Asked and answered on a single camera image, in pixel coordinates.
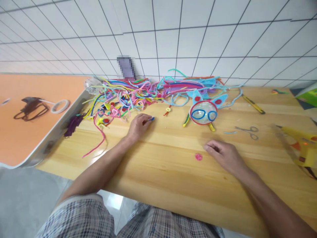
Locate long light blue pipe cleaner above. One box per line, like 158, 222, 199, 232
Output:
223, 85, 244, 109

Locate person's right hand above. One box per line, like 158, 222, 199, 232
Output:
203, 139, 245, 175

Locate yellow black utility knife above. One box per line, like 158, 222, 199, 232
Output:
241, 94, 266, 115

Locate upright phone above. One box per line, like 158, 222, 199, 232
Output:
116, 55, 137, 81

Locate person's left fingers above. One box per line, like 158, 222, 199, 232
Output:
135, 113, 155, 124

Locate person's right fingers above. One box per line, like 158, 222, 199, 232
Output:
203, 139, 225, 157

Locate clear ball figure with ears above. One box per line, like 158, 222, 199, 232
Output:
183, 89, 229, 132

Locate yellow hot glue gun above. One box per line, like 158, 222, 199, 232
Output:
275, 125, 317, 179

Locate pile of colourful pipe cleaners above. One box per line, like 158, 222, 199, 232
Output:
82, 68, 244, 127

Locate person's left hand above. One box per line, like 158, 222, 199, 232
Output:
126, 113, 156, 143

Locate black strap bundle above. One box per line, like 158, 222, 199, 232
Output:
13, 97, 50, 122

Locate purple pipe cleaner bundle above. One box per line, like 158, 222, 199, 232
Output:
63, 114, 85, 138

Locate person's legs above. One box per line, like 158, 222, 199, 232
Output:
34, 193, 225, 238

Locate green orange pipe cleaner scraps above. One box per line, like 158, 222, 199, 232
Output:
270, 88, 289, 96

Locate long pink pipe cleaner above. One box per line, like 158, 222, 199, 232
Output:
82, 116, 107, 159

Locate white tape roll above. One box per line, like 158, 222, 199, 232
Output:
51, 99, 70, 114

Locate clear plastic ball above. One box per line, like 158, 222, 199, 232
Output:
84, 77, 100, 95

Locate small metal scissors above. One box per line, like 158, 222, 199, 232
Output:
234, 126, 259, 140

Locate green box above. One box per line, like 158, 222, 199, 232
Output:
295, 82, 317, 108

